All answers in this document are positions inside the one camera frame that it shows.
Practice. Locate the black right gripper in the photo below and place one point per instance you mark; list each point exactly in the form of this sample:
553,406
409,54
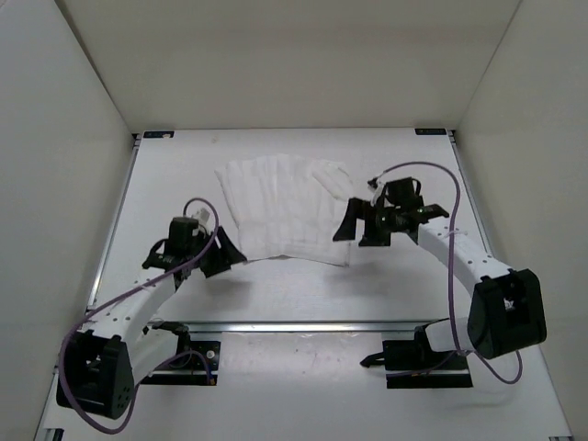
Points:
356,209

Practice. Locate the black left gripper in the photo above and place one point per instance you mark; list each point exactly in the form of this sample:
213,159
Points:
224,256

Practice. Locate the white pleated skirt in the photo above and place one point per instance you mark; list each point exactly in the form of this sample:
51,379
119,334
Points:
288,206

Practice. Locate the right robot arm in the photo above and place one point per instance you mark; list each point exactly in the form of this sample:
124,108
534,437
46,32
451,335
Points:
506,312

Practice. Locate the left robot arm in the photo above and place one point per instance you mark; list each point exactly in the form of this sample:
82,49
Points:
103,363

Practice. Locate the blue right corner label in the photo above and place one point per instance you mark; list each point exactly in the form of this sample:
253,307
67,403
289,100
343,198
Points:
430,132

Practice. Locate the blue corner label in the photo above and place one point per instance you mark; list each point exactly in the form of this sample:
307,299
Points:
430,132
158,134

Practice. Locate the blue left corner label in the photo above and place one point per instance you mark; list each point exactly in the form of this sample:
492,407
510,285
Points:
158,134

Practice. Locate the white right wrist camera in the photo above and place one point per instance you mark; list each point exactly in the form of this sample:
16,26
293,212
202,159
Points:
377,187

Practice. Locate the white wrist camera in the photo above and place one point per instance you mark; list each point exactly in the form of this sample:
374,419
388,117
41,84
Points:
377,187
202,217

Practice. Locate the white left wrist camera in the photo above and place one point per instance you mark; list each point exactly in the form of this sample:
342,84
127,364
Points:
202,217

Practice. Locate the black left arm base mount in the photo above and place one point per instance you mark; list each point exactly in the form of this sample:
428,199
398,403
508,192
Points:
196,362

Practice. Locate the aluminium table edge rail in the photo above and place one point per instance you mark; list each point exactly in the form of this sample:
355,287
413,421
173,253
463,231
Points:
312,327

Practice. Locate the right aluminium side rail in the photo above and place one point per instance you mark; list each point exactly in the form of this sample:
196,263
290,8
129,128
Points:
467,230

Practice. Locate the aluminium side rail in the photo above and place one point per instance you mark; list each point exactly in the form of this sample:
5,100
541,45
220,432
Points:
467,230
97,280

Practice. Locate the left aluminium side rail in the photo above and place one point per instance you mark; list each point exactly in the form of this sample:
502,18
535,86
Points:
97,280

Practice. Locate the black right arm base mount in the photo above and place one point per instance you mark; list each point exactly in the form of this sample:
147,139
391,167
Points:
411,364

